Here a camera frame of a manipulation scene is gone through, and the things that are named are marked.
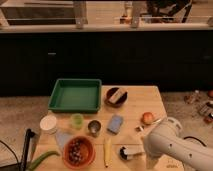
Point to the white black dish brush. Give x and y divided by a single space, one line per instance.
129 153

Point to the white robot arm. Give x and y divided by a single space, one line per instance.
164 138

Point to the green plastic tray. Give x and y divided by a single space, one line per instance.
76 95

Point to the dark brown bowl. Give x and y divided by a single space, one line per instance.
120 102

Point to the tan sponge block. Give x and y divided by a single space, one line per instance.
117 95

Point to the blue sponge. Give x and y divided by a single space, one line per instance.
115 123

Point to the small metal cup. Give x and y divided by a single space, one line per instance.
94 128

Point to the green plastic cup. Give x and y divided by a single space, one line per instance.
76 121

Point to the red apple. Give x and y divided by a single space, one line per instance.
147 118

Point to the small black clip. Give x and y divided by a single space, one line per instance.
139 128

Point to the clear plastic bag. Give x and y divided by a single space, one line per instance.
62 138

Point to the white round container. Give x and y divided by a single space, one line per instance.
48 124

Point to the orange bowl with beans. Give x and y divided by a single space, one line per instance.
78 153

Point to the black stand pole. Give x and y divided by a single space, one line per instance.
28 136

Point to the green cucumber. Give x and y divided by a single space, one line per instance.
41 158

